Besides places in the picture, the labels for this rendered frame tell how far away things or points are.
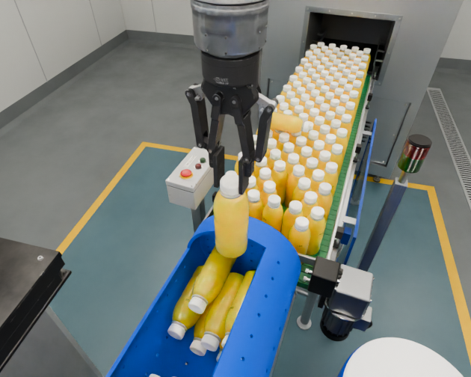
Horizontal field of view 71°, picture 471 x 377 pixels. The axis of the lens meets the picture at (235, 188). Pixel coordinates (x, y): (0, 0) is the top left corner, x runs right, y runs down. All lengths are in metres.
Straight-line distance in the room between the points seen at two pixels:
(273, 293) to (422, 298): 1.69
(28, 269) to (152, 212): 1.65
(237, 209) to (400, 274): 1.88
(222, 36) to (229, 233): 0.35
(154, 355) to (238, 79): 0.64
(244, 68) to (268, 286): 0.44
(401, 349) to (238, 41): 0.74
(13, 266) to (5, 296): 0.08
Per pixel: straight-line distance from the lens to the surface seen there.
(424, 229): 2.71
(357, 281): 1.17
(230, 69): 0.42
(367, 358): 0.86
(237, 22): 0.40
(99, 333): 2.10
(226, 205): 0.57
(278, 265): 0.74
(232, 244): 0.64
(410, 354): 0.90
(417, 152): 1.08
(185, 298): 0.84
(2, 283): 0.99
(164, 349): 0.87
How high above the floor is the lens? 1.80
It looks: 43 degrees down
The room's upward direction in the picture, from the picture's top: straight up
